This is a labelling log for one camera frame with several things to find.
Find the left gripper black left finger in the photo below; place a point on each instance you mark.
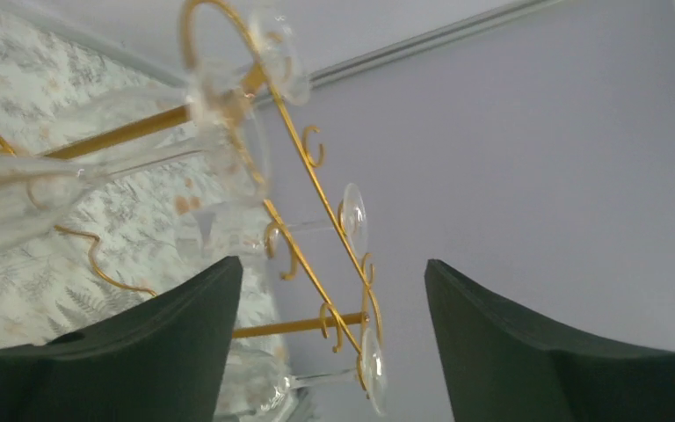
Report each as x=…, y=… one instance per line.
x=162, y=360

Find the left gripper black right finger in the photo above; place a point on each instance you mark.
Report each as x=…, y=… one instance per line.
x=505, y=362

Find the floral tablecloth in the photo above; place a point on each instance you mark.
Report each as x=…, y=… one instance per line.
x=118, y=245

